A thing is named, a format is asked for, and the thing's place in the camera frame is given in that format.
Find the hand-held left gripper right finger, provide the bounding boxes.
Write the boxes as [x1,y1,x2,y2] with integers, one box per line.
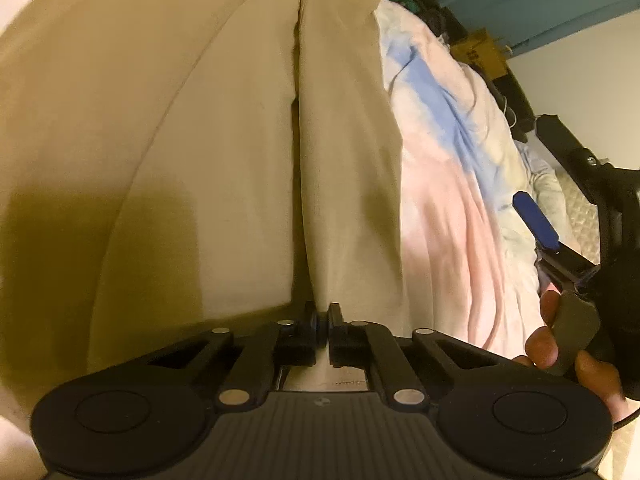
[326,302,507,406]

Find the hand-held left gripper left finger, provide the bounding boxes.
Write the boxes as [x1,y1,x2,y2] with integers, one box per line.
[133,301,324,406]

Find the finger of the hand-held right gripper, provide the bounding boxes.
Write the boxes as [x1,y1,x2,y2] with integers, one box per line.
[512,190,600,294]
[535,114,617,204]

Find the beige pants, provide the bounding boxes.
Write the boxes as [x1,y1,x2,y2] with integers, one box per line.
[0,0,407,391]

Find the person's right hand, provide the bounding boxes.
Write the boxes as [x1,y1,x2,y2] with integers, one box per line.
[511,289,627,413]

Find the light grey cloth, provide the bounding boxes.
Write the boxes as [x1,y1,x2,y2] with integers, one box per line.
[515,140,571,233]

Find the pink and blue pastel blanket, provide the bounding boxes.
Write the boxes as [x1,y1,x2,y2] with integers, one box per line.
[372,0,571,361]

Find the yellow box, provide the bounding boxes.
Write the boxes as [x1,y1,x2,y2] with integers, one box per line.
[450,27,512,78]

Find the white cable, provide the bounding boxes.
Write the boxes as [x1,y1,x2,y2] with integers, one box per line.
[500,90,521,131]

